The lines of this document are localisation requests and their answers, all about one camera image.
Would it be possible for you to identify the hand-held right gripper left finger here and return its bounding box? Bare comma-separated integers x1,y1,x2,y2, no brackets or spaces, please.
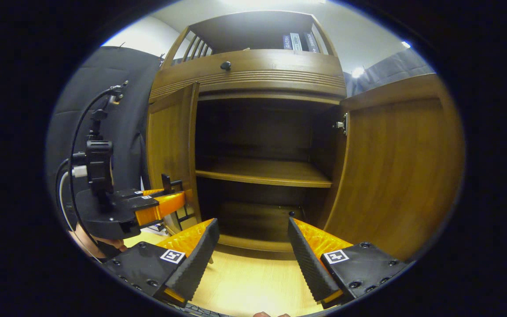
104,218,220,309

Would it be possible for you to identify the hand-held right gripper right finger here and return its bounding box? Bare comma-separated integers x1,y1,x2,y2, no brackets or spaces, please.
287,217,412,310

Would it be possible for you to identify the wooden shoe cabinet door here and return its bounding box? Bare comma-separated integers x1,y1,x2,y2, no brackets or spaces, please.
324,73,465,261
146,82,201,236

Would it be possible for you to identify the wooden double-door shoe cabinet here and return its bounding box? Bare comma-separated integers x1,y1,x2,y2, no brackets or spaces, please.
149,10,349,254

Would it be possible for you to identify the wooden inner cabinet shelf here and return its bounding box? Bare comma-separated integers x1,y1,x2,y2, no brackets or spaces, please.
195,157,333,188

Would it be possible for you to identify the metal door hinge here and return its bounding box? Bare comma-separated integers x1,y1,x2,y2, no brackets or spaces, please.
334,113,349,136

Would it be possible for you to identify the wooden cabinet drawer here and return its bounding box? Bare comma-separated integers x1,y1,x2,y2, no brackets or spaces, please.
149,48,347,104

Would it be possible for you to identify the dark book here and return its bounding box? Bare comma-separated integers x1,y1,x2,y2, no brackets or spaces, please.
303,32,321,53

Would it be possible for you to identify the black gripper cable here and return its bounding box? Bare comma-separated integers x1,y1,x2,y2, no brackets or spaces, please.
68,86,124,247

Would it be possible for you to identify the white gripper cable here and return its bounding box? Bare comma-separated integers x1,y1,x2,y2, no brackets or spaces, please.
58,165,88,234

